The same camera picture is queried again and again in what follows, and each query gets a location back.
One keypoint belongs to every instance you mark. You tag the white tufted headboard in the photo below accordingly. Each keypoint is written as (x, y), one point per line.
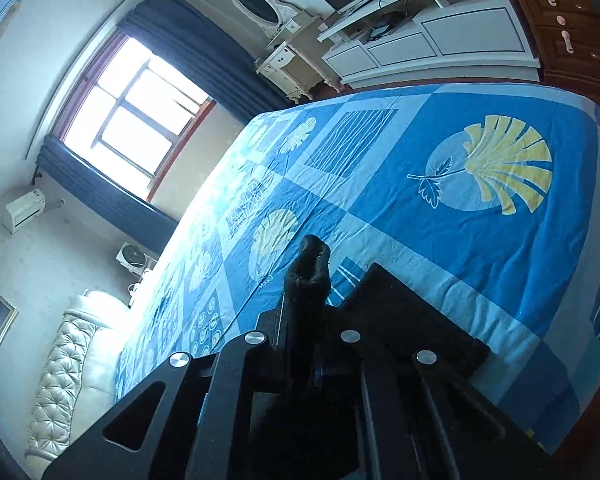
(65, 375)

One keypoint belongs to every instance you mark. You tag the brown wooden wardrobe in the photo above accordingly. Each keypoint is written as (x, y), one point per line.
(575, 35)

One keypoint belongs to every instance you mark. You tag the brown framed window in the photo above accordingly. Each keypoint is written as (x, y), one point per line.
(130, 110)

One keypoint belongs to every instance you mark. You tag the white fan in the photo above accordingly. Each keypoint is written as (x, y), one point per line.
(135, 259)

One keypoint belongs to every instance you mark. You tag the white wall air conditioner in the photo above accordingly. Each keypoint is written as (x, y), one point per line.
(24, 210)

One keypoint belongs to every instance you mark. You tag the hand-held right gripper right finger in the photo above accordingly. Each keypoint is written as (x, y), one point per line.
(380, 375)

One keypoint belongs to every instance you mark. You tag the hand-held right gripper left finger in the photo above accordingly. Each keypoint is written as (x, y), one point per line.
(230, 370)

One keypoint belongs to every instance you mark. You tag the blue printed bed sheet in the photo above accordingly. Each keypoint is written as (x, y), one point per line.
(480, 260)

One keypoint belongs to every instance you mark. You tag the dark blue curtain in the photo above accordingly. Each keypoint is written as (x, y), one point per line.
(105, 195)
(205, 50)

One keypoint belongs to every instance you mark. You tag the white television stand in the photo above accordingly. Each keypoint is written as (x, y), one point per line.
(455, 40)

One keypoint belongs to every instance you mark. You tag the white oval vanity mirror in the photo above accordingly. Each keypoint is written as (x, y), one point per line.
(257, 5)

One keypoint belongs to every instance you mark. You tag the cream dressing table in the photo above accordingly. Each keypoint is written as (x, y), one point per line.
(295, 60)

